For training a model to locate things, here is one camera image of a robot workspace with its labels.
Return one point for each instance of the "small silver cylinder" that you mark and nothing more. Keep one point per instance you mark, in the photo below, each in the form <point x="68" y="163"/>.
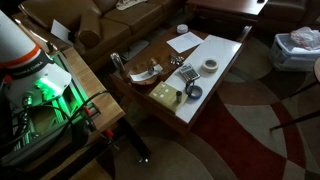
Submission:
<point x="178" y="96"/>

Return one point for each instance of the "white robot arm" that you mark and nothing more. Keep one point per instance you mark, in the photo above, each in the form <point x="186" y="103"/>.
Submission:
<point x="35" y="77"/>

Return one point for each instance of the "small black object on tabletop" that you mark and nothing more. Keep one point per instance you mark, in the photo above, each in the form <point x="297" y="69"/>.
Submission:
<point x="260" y="1"/>

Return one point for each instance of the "white paper strip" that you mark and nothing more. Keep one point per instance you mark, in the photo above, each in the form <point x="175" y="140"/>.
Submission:
<point x="144" y="75"/>

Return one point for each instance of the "grey pocket calculator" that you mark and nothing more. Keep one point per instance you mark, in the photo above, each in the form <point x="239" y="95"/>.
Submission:
<point x="188" y="72"/>

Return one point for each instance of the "blue tape roll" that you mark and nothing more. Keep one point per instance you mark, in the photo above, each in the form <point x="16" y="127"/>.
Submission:
<point x="192" y="90"/>

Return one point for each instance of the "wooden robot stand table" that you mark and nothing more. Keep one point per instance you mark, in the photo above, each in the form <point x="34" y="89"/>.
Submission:
<point x="65" y="160"/>

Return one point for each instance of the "beige masking tape roll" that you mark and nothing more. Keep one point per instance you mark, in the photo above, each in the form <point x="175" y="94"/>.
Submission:
<point x="210" y="65"/>

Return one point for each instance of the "silver beverage can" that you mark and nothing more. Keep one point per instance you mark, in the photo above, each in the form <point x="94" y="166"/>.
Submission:
<point x="117" y="61"/>

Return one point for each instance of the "white paper sheet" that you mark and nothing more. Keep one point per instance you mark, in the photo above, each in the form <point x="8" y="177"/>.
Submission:
<point x="184" y="42"/>

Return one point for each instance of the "large white board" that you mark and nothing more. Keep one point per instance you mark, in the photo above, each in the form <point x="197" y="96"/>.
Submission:
<point x="216" y="48"/>

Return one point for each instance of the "round white container lid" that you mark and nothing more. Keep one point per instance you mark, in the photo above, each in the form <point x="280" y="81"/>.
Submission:
<point x="182" y="28"/>

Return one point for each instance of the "brown leather sofa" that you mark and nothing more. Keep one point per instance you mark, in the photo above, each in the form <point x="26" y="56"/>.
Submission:
<point x="98" y="27"/>

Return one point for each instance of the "raised dark table top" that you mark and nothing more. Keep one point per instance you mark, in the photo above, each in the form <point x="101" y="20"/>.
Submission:
<point x="242" y="7"/>

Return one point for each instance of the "white paper on sofa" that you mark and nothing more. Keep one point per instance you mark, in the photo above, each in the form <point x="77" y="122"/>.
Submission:
<point x="61" y="32"/>

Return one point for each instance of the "clear plastic storage bin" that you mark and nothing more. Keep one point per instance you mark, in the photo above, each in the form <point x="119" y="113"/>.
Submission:
<point x="286" y="55"/>

